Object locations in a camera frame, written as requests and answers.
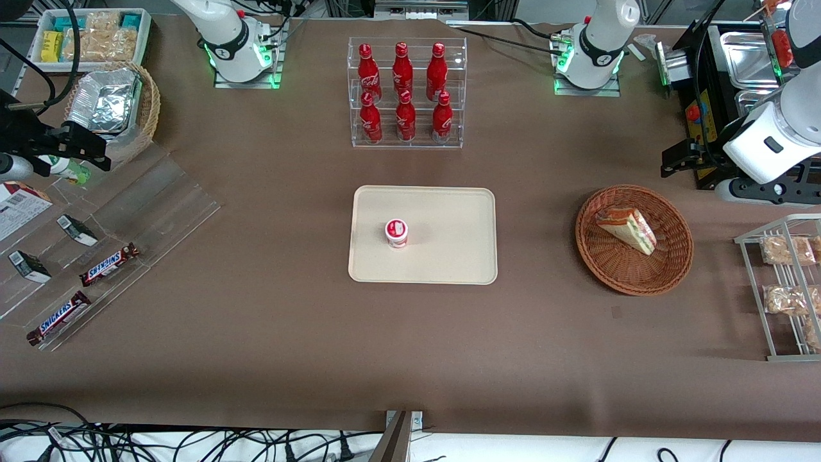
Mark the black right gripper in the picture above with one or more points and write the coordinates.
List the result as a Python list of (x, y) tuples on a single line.
[(25, 136)]

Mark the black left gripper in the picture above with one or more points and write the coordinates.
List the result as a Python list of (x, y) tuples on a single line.
[(713, 156)]

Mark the triangle sandwich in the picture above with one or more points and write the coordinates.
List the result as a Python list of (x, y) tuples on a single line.
[(627, 230)]

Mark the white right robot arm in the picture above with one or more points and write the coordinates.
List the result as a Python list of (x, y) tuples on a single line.
[(224, 35)]

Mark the light wicker basket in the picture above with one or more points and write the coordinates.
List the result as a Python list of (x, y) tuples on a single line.
[(149, 106)]

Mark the brown wicker basket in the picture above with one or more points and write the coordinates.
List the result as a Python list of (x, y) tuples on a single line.
[(609, 269)]

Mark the beige plastic tray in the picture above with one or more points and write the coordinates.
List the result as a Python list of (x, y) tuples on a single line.
[(442, 256)]

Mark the black food warmer machine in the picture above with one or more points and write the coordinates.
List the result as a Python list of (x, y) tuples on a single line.
[(689, 128)]

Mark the green white small bottle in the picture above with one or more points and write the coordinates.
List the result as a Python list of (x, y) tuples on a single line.
[(67, 169)]

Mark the silver foil container stack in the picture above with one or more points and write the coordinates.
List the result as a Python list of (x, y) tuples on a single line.
[(106, 99)]

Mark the small black white box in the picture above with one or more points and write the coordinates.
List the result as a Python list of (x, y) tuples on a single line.
[(29, 266), (77, 230)]

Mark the clear acrylic stepped display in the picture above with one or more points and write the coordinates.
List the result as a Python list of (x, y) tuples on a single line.
[(160, 205)]

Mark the steel food pan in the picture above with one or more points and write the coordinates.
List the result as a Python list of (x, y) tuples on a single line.
[(757, 102), (747, 58)]

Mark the red white printed box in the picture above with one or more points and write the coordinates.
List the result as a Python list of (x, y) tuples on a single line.
[(19, 212)]

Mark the clear cracker bag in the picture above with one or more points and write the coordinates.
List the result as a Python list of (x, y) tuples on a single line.
[(102, 45), (102, 20)]

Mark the yellow snack packet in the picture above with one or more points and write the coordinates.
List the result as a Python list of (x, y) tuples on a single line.
[(51, 46)]

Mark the Snickers chocolate bar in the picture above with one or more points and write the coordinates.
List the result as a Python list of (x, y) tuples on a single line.
[(109, 264), (58, 317)]

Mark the clear plastic wrapper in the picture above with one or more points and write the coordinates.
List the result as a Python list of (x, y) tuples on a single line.
[(648, 42)]

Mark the white plastic bin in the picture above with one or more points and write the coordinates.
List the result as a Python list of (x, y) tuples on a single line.
[(145, 38)]

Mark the teal snack packet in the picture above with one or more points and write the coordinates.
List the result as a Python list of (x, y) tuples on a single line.
[(67, 24), (130, 20)]

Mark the clear bagged pastry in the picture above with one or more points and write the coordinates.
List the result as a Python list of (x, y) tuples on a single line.
[(817, 248), (814, 333), (786, 300), (787, 250)]

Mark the clear acrylic bottle rack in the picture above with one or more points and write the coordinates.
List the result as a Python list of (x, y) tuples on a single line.
[(458, 83)]

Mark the red cola bottle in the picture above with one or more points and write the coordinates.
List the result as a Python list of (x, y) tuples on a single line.
[(405, 120), (402, 67), (370, 122), (442, 122), (437, 70), (367, 70)]

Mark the brown table cover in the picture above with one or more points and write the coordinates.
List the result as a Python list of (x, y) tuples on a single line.
[(256, 353)]

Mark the red white yogurt bottle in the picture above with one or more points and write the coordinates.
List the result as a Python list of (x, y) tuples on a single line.
[(396, 232)]

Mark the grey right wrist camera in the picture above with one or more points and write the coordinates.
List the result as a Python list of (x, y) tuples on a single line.
[(13, 168)]

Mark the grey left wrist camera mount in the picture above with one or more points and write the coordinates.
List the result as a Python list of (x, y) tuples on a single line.
[(770, 191)]

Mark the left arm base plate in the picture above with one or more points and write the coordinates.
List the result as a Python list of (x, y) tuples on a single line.
[(587, 92)]

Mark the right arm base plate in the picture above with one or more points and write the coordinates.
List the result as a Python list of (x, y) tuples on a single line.
[(277, 70)]

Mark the aluminium frame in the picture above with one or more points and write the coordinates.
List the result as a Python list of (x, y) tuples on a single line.
[(420, 9)]

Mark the metal table bracket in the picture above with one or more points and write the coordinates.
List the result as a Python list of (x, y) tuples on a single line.
[(399, 439)]

